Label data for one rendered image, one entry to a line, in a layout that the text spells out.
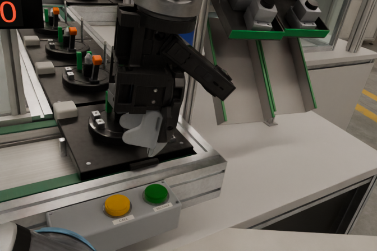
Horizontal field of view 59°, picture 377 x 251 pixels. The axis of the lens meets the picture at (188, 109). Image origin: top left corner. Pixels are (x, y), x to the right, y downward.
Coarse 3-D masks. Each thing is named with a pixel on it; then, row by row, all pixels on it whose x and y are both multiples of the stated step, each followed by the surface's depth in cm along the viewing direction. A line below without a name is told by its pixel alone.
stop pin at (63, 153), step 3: (60, 138) 68; (63, 138) 68; (60, 141) 67; (63, 141) 67; (60, 144) 67; (63, 144) 68; (60, 147) 68; (63, 147) 68; (60, 150) 68; (63, 150) 68; (60, 153) 69; (63, 153) 69; (66, 153) 69; (63, 156) 69
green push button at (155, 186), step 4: (152, 184) 59; (156, 184) 59; (148, 188) 58; (152, 188) 58; (156, 188) 58; (160, 188) 58; (164, 188) 58; (148, 192) 57; (152, 192) 57; (156, 192) 57; (160, 192) 57; (164, 192) 57; (148, 196) 56; (152, 196) 56; (156, 196) 56; (160, 196) 56; (164, 196) 57; (148, 200) 56; (152, 200) 56; (156, 200) 56; (160, 200) 56; (164, 200) 57
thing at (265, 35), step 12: (216, 0) 73; (216, 12) 73; (228, 12) 74; (240, 12) 75; (228, 24) 68; (240, 24) 73; (276, 24) 74; (228, 36) 69; (240, 36) 69; (252, 36) 70; (264, 36) 71; (276, 36) 72
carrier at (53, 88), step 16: (48, 64) 94; (80, 64) 93; (48, 80) 90; (64, 80) 87; (80, 80) 88; (96, 80) 87; (48, 96) 82; (64, 96) 83; (80, 96) 84; (96, 96) 85
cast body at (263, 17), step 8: (256, 0) 69; (264, 0) 68; (272, 0) 68; (248, 8) 72; (256, 8) 68; (264, 8) 68; (272, 8) 68; (248, 16) 72; (256, 16) 69; (264, 16) 69; (272, 16) 69; (248, 24) 71; (256, 24) 69; (264, 24) 70
